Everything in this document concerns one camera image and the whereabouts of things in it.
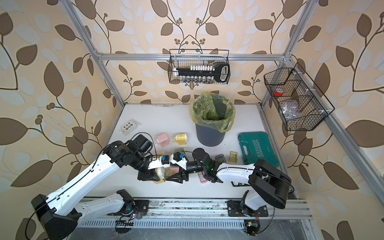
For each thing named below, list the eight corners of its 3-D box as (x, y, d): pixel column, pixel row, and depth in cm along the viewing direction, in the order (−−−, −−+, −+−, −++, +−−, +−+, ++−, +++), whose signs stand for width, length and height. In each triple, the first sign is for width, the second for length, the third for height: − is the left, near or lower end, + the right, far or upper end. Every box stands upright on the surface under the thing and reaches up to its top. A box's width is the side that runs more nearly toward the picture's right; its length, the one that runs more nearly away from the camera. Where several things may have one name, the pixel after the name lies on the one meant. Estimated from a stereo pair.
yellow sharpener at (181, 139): (174, 145, 100) (173, 138, 94) (175, 140, 102) (173, 133, 96) (187, 145, 100) (186, 138, 94) (187, 140, 102) (186, 133, 96)
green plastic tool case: (242, 166, 89) (244, 162, 85) (236, 135, 103) (238, 131, 99) (275, 166, 89) (279, 162, 85) (265, 135, 103) (267, 131, 99)
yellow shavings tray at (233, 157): (229, 162, 92) (230, 161, 90) (228, 152, 96) (228, 151, 94) (237, 162, 92) (238, 161, 90) (236, 152, 96) (236, 151, 94)
